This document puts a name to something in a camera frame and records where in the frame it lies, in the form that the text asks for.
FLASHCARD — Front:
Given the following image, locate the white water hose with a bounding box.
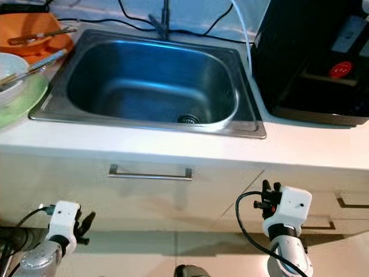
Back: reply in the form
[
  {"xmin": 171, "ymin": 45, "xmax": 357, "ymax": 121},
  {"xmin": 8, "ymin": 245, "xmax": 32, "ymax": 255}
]
[{"xmin": 231, "ymin": 0, "xmax": 254, "ymax": 76}]

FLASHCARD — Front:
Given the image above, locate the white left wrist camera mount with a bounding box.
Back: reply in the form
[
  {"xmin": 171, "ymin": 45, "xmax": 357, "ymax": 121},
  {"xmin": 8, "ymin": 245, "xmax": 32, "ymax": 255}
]
[{"xmin": 46, "ymin": 200, "xmax": 81, "ymax": 246}]

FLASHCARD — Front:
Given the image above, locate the brown handled spoon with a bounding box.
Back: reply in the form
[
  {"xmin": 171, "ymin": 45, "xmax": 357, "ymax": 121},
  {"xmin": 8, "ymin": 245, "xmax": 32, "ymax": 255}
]
[{"xmin": 8, "ymin": 27, "xmax": 78, "ymax": 47}]

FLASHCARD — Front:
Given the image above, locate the white bowl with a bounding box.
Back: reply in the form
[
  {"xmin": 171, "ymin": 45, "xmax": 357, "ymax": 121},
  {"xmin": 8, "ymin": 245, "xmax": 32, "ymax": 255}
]
[{"xmin": 0, "ymin": 53, "xmax": 26, "ymax": 108}]

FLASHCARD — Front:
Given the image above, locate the orange plate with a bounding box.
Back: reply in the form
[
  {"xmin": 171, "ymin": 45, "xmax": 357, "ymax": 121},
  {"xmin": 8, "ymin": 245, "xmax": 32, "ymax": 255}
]
[{"xmin": 0, "ymin": 33, "xmax": 76, "ymax": 65}]

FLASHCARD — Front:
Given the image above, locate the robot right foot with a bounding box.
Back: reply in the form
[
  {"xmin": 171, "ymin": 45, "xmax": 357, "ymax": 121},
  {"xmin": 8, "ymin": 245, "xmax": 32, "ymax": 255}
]
[{"xmin": 174, "ymin": 264, "xmax": 211, "ymax": 277}]

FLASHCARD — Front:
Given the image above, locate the light green plate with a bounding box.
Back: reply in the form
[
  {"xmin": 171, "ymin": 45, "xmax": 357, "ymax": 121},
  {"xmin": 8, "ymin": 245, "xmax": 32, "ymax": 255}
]
[{"xmin": 0, "ymin": 74, "xmax": 49, "ymax": 129}]

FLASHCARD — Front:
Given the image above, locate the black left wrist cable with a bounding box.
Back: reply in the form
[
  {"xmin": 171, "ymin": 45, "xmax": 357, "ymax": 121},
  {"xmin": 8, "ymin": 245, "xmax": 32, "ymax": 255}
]
[{"xmin": 6, "ymin": 205, "xmax": 58, "ymax": 277}]

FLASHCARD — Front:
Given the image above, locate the silver bar cabinet handle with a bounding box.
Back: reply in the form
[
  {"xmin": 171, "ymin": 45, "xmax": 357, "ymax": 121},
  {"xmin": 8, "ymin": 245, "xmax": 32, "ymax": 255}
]
[{"xmin": 108, "ymin": 164, "xmax": 193, "ymax": 182}]

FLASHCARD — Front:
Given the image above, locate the stainless steel kitchen sink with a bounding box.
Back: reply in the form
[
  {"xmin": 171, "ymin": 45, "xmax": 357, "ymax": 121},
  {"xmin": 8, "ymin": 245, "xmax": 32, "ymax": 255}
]
[{"xmin": 29, "ymin": 29, "xmax": 267, "ymax": 139}]

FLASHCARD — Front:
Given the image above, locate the orange bowl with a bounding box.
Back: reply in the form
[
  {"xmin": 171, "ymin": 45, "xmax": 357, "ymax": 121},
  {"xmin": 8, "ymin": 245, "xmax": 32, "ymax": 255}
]
[{"xmin": 0, "ymin": 14, "xmax": 65, "ymax": 56}]

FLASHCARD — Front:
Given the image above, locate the black countertop appliance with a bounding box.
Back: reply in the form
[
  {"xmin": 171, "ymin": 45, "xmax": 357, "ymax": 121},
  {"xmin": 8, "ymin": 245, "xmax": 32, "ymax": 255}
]
[{"xmin": 251, "ymin": 0, "xmax": 369, "ymax": 126}]

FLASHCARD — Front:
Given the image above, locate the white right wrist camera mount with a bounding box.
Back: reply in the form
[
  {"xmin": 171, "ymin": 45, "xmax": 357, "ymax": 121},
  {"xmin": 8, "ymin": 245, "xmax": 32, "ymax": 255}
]
[{"xmin": 262, "ymin": 186, "xmax": 312, "ymax": 238}]

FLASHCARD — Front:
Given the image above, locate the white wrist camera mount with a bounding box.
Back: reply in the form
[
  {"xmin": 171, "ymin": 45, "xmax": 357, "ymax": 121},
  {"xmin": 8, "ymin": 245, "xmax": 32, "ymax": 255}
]
[
  {"xmin": 46, "ymin": 200, "xmax": 81, "ymax": 246},
  {"xmin": 262, "ymin": 186, "xmax": 312, "ymax": 238}
]

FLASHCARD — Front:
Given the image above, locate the dark cabinet handle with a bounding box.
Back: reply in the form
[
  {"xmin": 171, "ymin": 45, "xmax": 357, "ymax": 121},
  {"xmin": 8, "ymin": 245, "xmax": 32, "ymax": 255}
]
[{"xmin": 336, "ymin": 196, "xmax": 369, "ymax": 209}]

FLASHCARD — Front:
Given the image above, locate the black power adapter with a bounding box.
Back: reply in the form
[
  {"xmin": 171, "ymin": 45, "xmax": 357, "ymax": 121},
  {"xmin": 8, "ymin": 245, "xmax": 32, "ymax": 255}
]
[{"xmin": 0, "ymin": 2, "xmax": 48, "ymax": 14}]

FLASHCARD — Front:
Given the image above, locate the metal sink faucet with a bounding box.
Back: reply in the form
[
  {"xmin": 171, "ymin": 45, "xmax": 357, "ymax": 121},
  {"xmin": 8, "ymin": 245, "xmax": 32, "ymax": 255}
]
[{"xmin": 148, "ymin": 0, "xmax": 171, "ymax": 40}]

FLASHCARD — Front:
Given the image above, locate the red round appliance button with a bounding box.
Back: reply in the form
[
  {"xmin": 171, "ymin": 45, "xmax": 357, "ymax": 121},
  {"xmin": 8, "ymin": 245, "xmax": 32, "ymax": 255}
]
[{"xmin": 329, "ymin": 61, "xmax": 354, "ymax": 79}]

